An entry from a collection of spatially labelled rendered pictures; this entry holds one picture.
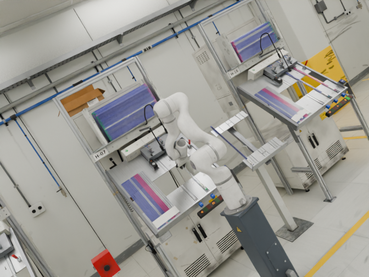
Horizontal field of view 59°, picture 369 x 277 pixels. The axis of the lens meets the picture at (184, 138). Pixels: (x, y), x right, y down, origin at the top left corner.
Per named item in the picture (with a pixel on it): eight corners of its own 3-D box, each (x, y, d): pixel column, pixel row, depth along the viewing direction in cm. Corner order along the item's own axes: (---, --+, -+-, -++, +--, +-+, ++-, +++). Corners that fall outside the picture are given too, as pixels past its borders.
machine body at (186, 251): (252, 244, 285) (217, 185, 276) (190, 300, 260) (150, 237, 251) (217, 230, 345) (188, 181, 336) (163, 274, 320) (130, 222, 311)
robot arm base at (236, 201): (258, 197, 194) (244, 170, 192) (237, 216, 186) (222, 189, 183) (239, 195, 211) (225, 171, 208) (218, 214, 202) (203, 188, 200)
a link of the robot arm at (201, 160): (235, 175, 192) (216, 139, 188) (211, 193, 186) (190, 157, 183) (227, 173, 203) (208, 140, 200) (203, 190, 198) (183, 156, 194)
